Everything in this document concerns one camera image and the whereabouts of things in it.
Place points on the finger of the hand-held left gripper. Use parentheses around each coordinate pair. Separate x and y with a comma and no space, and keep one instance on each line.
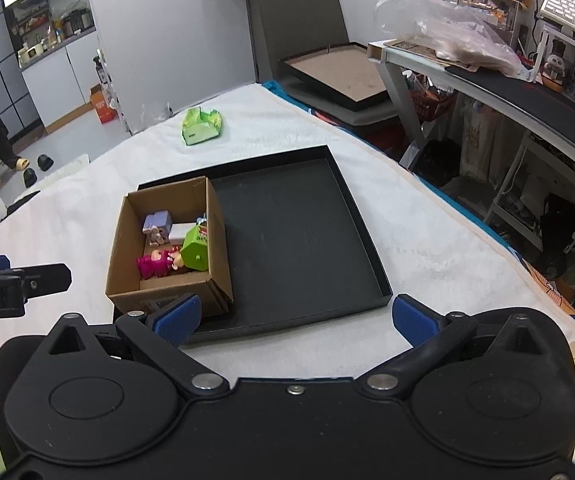
(50,280)

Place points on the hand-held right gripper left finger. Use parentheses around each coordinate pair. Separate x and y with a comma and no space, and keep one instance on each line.
(177,320)

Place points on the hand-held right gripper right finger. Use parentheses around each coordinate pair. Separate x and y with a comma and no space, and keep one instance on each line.
(415,322)

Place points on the pink bear figure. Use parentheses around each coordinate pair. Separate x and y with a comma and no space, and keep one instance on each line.
(155,264)

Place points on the green cube toy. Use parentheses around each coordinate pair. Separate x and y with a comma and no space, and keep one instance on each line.
(196,252)

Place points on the brown cardboard box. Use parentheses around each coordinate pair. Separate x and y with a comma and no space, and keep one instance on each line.
(122,260)

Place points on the black shallow tray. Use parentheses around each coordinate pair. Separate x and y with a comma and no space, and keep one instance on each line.
(292,245)

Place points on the white charger plug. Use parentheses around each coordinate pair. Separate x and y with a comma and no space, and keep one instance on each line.
(180,231)

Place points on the purple block toy figure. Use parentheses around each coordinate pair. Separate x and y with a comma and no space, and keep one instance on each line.
(157,225)

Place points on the black shoe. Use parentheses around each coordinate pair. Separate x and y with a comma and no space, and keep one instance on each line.
(44,161)
(29,177)

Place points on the yellow slipper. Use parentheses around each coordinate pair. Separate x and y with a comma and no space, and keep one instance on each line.
(19,163)

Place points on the orange carton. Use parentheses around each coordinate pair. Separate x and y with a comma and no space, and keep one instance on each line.
(103,107)

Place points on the green wet wipes packet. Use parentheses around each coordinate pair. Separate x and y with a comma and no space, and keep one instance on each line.
(200,127)

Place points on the white kitchen cabinet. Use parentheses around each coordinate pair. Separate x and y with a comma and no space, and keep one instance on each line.
(62,85)

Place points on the red basket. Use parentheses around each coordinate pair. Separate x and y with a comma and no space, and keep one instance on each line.
(430,105)

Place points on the curved desk with black mat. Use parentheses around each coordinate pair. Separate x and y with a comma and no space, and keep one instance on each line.
(527,100)

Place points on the small robot figurine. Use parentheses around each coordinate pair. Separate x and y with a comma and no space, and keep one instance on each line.
(553,72)

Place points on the clear plastic bag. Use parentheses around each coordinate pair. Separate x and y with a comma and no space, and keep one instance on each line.
(447,30)

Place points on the grey chair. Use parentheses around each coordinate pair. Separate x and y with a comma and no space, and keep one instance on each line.
(300,20)

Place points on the clear drawer organizer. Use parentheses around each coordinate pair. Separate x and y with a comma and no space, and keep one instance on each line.
(477,0)

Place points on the black picture frame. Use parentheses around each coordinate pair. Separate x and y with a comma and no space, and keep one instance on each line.
(337,72)

